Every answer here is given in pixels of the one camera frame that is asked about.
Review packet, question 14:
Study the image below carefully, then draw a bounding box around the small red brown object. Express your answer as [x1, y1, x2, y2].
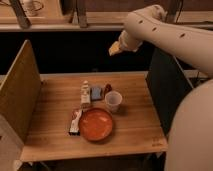
[104, 84, 112, 96]

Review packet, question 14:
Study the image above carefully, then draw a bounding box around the translucent plastic cup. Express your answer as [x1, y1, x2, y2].
[104, 91, 123, 113]

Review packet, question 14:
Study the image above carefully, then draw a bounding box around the blue sponge block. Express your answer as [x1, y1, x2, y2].
[91, 87, 102, 101]

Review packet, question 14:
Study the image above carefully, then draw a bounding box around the orange round plate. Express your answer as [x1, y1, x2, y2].
[78, 108, 113, 141]

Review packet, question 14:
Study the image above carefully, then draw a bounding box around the wooden side panel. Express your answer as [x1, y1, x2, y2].
[0, 40, 41, 143]

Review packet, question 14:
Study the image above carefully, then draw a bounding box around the white red flat package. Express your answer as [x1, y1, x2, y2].
[69, 109, 82, 135]

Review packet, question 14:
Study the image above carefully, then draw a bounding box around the white small bottle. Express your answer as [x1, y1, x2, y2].
[81, 81, 91, 107]

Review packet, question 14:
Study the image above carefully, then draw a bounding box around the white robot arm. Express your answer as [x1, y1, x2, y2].
[109, 5, 213, 171]

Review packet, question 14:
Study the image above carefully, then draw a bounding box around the white object on shelf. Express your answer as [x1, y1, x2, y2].
[23, 0, 44, 17]

